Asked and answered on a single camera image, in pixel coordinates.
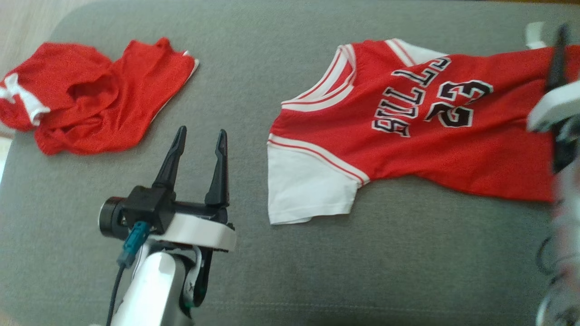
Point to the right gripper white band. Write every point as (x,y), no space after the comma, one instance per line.
(557,106)

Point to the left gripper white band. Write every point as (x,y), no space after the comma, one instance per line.
(199,231)

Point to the red shorts white stripe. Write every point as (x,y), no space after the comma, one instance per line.
(90,104)

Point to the red white basketball jersey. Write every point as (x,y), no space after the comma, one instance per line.
(453,154)

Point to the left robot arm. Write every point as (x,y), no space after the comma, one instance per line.
(149,290)

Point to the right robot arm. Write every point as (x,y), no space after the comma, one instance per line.
(568,217)

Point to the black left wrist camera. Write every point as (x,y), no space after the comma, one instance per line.
(136,208)

